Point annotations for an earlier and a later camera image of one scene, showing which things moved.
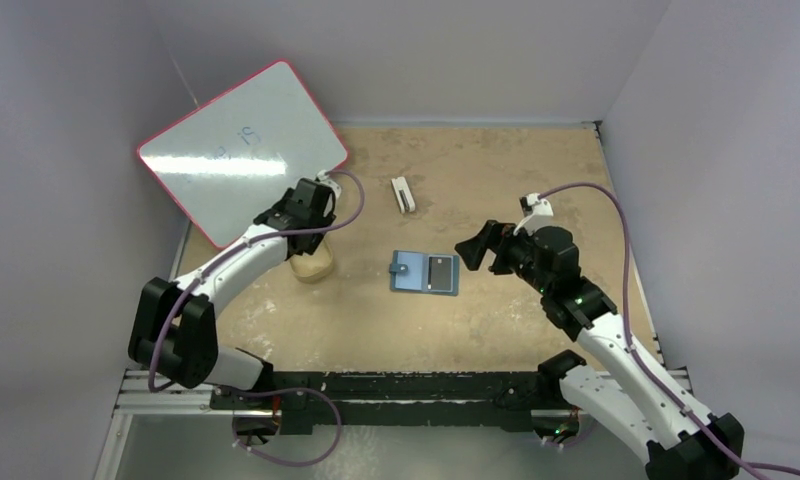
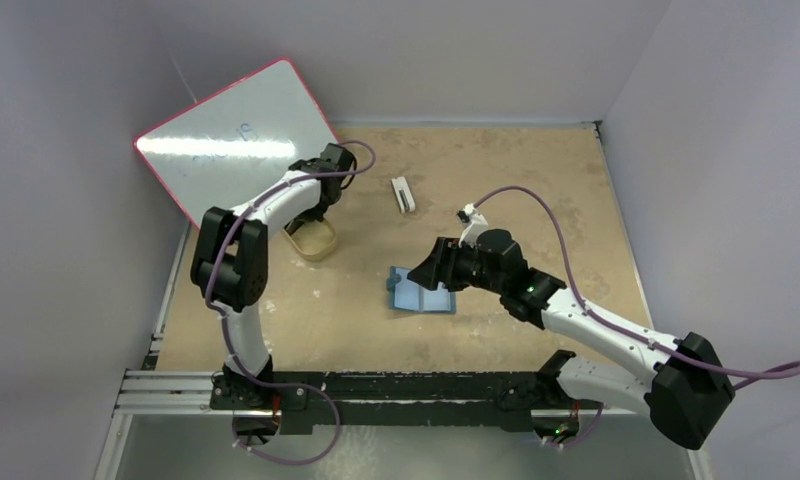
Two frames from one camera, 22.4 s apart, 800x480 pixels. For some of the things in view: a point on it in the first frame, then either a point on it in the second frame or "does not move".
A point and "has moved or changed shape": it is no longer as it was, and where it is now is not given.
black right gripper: (498, 245) to (444, 263)
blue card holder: (409, 272) has moved or changed shape
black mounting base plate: (400, 401) does not move
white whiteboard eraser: (403, 194) does not move
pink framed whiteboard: (242, 153) does not move
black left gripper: (289, 197) to (312, 214)
